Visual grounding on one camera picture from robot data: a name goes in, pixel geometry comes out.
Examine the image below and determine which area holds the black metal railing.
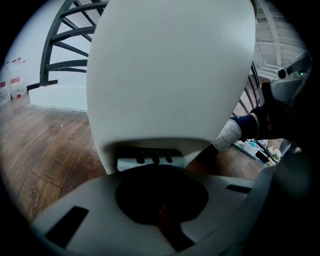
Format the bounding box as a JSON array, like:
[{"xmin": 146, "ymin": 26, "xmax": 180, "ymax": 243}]
[{"xmin": 39, "ymin": 0, "xmax": 261, "ymax": 116}]

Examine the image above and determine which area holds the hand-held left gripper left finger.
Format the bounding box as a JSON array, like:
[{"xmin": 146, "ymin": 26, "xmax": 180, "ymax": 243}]
[{"xmin": 31, "ymin": 164, "xmax": 176, "ymax": 256}]

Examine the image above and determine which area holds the clear water jug red label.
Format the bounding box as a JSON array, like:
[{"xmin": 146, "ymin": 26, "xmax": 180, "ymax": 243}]
[
  {"xmin": 9, "ymin": 57, "xmax": 28, "ymax": 100},
  {"xmin": 0, "ymin": 61, "xmax": 12, "ymax": 106}
]

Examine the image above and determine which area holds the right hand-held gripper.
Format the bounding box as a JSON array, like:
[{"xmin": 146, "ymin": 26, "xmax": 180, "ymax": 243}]
[{"xmin": 260, "ymin": 49, "xmax": 314, "ymax": 121}]

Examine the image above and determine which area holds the person's white right shoe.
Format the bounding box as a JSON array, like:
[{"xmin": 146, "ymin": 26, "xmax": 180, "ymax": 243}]
[{"xmin": 212, "ymin": 118, "xmax": 244, "ymax": 154}]

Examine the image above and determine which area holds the small white container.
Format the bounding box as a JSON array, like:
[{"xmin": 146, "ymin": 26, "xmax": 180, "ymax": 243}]
[{"xmin": 241, "ymin": 139, "xmax": 266, "ymax": 161}]

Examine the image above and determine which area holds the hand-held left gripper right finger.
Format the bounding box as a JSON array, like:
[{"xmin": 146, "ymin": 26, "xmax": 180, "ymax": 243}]
[{"xmin": 159, "ymin": 139, "xmax": 315, "ymax": 256}]

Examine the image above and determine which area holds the white curved ledge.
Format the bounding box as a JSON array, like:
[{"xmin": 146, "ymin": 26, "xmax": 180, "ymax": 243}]
[{"xmin": 26, "ymin": 81, "xmax": 89, "ymax": 113}]

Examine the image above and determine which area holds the white lidded trash bin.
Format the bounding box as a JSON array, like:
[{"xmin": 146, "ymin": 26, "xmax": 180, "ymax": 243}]
[{"xmin": 85, "ymin": 0, "xmax": 257, "ymax": 176}]

